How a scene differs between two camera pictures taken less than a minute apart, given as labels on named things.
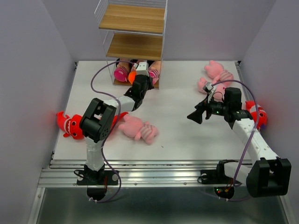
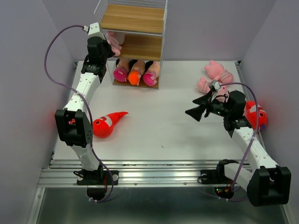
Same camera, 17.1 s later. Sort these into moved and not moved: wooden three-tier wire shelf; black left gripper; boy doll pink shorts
Moved: black left gripper
Not moved: boy doll pink shorts; wooden three-tier wire shelf
